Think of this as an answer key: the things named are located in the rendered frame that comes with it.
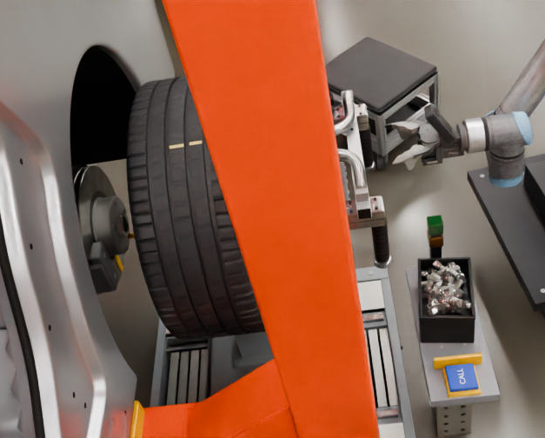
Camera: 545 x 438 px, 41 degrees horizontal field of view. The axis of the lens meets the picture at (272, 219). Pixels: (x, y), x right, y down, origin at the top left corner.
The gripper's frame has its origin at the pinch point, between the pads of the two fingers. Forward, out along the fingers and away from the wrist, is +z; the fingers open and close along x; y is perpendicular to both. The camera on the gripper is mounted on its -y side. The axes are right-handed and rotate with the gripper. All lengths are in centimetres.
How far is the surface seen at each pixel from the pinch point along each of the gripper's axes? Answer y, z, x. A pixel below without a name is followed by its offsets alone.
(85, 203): -15, 75, -22
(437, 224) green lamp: 16.7, -10.0, -16.5
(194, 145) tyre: -33, 42, -29
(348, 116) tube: -18.6, 9.4, -9.3
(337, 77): 51, 11, 100
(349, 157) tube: -18.6, 10.4, -23.9
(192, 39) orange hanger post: -88, 26, -77
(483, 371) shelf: 37, -16, -50
